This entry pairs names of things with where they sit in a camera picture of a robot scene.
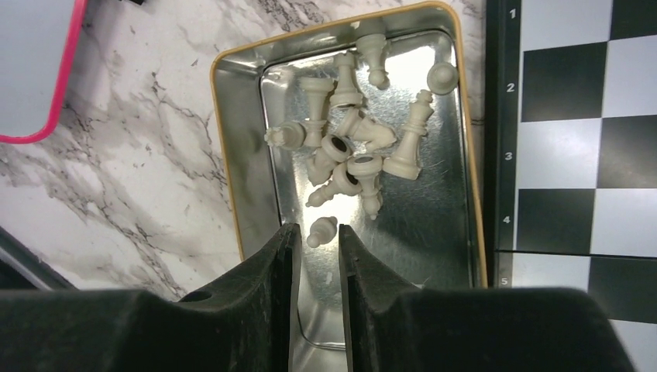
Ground white bishop piece lying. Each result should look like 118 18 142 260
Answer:
305 163 363 207

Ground white piece base up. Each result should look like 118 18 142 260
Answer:
347 154 384 220

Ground black white chess board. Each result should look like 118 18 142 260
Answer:
484 1 656 371

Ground white knight piece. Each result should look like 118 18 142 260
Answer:
336 108 397 152

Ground white board pink rim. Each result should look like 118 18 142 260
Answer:
1 0 87 144

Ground white pawn top tin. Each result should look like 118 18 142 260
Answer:
356 33 389 90

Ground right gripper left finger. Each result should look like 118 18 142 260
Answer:
1 223 301 371

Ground white pawn upright tin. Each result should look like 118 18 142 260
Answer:
427 62 459 95

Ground white king piece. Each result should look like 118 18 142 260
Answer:
383 90 434 181

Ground white rook piece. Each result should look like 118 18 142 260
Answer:
263 121 306 150

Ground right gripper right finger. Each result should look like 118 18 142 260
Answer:
339 225 633 371

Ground gold tin tray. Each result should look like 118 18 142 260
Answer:
211 2 488 352

